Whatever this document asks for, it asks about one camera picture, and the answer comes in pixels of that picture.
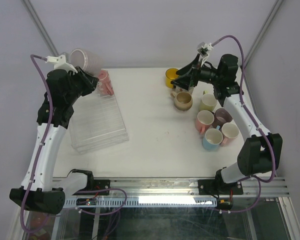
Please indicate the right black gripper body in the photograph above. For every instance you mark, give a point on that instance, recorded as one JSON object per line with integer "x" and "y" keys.
{"x": 209, "y": 76}

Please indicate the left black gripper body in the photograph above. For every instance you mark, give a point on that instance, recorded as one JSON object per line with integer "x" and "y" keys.
{"x": 81, "y": 85}

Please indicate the lavender mug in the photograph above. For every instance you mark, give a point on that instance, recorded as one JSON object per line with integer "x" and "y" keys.
{"x": 88, "y": 61}

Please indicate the pink patterned mug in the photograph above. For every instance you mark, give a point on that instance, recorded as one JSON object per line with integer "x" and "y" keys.
{"x": 104, "y": 83}

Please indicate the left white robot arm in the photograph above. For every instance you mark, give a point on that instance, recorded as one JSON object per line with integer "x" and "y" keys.
{"x": 37, "y": 192}

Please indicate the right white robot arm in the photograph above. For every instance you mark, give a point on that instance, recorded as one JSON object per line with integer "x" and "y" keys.
{"x": 261, "y": 150}

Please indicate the clear acrylic dish rack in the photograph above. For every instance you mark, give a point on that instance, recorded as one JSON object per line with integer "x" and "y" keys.
{"x": 97, "y": 121}

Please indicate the green-inside patterned mug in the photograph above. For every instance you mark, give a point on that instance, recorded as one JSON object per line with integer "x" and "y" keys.
{"x": 180, "y": 89}

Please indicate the yellow glass cup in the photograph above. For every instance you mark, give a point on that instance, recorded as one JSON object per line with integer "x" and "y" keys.
{"x": 170, "y": 75}

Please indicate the beige stoneware mug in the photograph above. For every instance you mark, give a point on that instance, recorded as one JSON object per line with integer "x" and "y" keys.
{"x": 182, "y": 100}

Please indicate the pale yellow mug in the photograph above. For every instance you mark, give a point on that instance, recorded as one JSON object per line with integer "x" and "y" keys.
{"x": 207, "y": 102}

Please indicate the mauve purple mug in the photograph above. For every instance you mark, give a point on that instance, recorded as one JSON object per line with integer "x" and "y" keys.
{"x": 221, "y": 117}

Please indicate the pink mug white inside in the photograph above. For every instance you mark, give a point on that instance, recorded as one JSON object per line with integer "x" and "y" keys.
{"x": 203, "y": 121}

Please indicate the light pink mug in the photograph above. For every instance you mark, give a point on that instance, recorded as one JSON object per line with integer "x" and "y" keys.
{"x": 230, "y": 132}

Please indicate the light blue mug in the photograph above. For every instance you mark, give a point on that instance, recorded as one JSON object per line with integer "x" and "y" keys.
{"x": 212, "y": 139}

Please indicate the small electronics board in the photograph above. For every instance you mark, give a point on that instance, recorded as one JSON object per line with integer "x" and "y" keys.
{"x": 86, "y": 201}

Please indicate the black connector box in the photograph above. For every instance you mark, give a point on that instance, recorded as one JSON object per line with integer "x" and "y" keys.
{"x": 224, "y": 204}

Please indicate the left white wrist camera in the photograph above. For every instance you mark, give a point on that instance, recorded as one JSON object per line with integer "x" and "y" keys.
{"x": 61, "y": 62}

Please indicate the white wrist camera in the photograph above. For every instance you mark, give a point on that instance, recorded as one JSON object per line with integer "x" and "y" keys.
{"x": 61, "y": 62}
{"x": 204, "y": 49}

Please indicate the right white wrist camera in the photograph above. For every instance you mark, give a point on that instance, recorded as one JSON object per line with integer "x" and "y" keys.
{"x": 204, "y": 49}

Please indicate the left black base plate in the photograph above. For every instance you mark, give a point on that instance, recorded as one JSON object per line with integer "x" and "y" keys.
{"x": 91, "y": 188}

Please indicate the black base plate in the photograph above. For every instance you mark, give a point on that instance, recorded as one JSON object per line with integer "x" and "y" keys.
{"x": 214, "y": 188}
{"x": 91, "y": 188}

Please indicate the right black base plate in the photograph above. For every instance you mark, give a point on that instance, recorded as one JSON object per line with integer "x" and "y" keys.
{"x": 214, "y": 188}

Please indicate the aluminium mounting rail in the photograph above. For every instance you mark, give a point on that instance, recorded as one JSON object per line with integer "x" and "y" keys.
{"x": 195, "y": 187}

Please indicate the white slotted cable duct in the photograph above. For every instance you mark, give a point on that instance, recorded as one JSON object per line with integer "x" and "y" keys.
{"x": 146, "y": 201}

